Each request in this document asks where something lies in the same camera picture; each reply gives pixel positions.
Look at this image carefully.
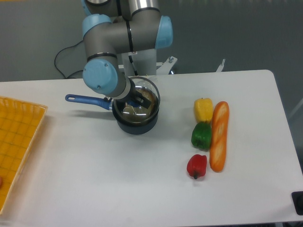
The dark pot with blue handle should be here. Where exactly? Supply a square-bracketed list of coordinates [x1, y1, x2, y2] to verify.
[65, 78, 161, 135]

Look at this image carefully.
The orange baguette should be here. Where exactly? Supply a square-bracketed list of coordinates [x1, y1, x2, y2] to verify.
[209, 101, 230, 173]

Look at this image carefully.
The green bell pepper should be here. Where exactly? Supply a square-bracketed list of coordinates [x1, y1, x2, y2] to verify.
[191, 122, 212, 150]

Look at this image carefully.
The red bell pepper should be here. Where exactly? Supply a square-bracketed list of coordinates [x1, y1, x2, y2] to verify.
[187, 154, 207, 179]

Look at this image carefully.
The bagged bread slice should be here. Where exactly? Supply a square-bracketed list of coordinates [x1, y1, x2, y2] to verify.
[118, 77, 158, 122]

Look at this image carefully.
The glass pot lid blue knob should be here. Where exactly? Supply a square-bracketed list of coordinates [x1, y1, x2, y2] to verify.
[112, 76, 160, 126]

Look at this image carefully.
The yellow bell pepper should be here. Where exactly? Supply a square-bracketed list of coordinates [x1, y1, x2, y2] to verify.
[194, 98, 214, 123]

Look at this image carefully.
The black corner device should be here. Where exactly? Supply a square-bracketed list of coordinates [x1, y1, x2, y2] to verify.
[291, 191, 303, 216]

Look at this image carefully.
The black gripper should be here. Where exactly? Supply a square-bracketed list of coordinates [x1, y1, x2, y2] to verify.
[103, 87, 152, 109]

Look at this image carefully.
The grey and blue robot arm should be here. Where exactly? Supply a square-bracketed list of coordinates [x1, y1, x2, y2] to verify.
[81, 0, 173, 108]

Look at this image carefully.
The white table bracket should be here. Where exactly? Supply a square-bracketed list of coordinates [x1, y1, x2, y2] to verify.
[216, 59, 225, 72]

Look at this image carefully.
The black cable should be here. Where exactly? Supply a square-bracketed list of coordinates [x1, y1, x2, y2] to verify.
[54, 40, 85, 79]

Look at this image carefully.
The yellow wicker basket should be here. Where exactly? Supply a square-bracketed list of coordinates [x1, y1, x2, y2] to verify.
[0, 96, 48, 214]

